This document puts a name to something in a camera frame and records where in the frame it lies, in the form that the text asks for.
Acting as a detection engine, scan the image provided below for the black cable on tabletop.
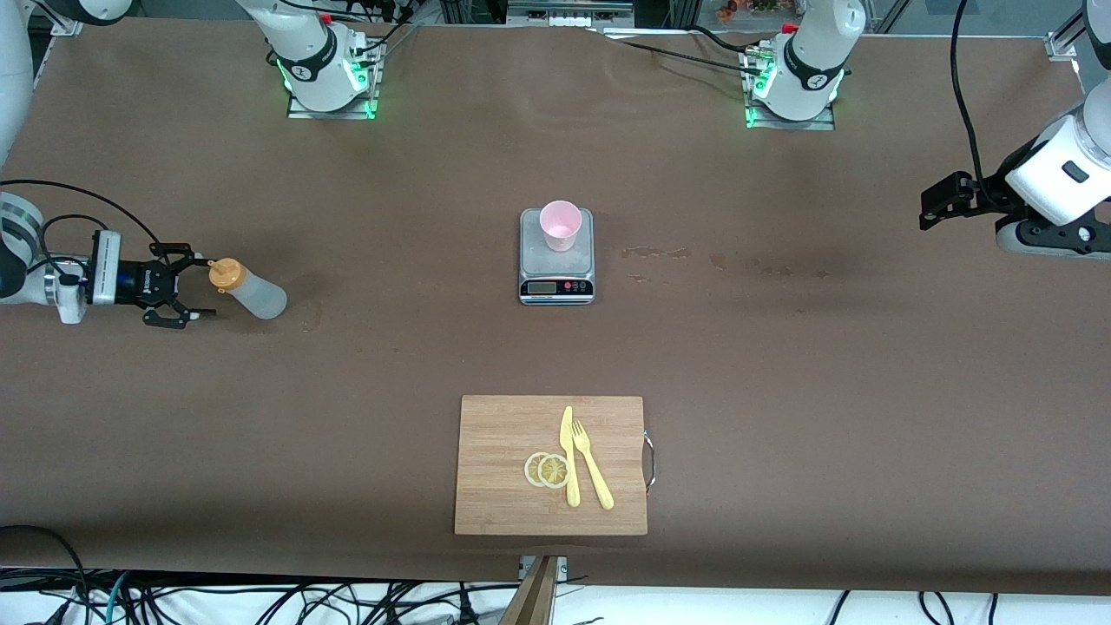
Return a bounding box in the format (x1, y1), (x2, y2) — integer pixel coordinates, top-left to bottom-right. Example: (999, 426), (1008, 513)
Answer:
(599, 24), (775, 75)

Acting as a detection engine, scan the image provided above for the silver digital kitchen scale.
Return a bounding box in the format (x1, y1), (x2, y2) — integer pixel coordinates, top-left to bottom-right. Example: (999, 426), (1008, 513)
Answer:
(518, 207), (596, 306)

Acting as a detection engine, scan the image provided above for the pink plastic cup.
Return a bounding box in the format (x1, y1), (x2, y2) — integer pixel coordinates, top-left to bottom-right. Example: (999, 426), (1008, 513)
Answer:
(540, 201), (583, 253)

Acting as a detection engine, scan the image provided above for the teal floor cable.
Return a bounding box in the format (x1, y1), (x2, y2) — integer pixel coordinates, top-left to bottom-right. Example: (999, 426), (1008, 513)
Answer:
(102, 571), (133, 625)

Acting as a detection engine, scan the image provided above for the translucent orange-capped sauce bottle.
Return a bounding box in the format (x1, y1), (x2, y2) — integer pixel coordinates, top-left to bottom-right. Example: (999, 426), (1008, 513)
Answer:
(208, 258), (288, 321)

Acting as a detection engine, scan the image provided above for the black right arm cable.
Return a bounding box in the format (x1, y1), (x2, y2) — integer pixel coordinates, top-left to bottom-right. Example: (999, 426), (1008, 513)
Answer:
(0, 179), (168, 287)

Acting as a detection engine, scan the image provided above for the yellow plastic knife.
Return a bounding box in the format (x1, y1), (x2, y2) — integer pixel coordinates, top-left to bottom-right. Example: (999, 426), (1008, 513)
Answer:
(560, 405), (582, 508)

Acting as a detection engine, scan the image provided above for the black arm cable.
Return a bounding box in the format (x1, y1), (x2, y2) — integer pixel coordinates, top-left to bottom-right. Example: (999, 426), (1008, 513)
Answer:
(0, 179), (168, 287)
(951, 0), (992, 190)

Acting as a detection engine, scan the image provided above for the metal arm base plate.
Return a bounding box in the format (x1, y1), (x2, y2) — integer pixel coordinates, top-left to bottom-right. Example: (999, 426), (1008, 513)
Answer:
(743, 48), (838, 132)
(286, 35), (384, 121)

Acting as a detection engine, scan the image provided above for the wooden cutting board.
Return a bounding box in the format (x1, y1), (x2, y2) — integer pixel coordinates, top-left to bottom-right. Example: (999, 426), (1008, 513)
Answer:
(454, 395), (649, 536)

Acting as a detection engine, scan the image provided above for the yellow plastic fork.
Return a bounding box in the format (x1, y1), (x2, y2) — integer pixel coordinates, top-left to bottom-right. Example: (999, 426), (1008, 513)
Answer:
(572, 420), (615, 511)

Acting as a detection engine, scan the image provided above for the wooden beam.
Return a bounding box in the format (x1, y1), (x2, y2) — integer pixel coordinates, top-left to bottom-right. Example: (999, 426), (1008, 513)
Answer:
(499, 556), (561, 625)

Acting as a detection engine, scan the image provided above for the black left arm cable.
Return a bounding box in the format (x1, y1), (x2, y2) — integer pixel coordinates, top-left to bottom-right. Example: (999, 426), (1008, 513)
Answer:
(951, 0), (992, 190)

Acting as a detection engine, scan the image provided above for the black looped floor cable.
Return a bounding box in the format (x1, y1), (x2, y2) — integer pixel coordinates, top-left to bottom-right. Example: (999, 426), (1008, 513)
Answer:
(0, 524), (92, 625)

